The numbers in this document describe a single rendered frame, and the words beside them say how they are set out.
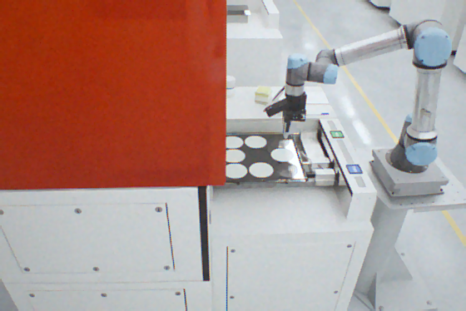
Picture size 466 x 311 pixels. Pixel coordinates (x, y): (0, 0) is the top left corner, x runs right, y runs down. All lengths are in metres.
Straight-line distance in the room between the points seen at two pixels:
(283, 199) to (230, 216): 0.24
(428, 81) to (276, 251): 0.84
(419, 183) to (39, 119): 1.44
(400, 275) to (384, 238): 0.48
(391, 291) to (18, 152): 2.06
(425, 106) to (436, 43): 0.24
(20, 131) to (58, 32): 0.28
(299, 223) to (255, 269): 0.26
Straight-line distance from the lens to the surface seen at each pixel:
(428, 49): 1.45
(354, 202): 1.56
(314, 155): 1.82
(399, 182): 1.75
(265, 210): 1.59
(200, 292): 1.41
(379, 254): 2.18
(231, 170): 1.65
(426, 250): 2.82
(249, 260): 1.60
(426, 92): 1.54
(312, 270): 1.70
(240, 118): 1.88
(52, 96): 0.98
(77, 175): 1.09
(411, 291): 2.54
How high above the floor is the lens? 1.90
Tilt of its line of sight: 35 degrees down
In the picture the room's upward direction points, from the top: 1 degrees clockwise
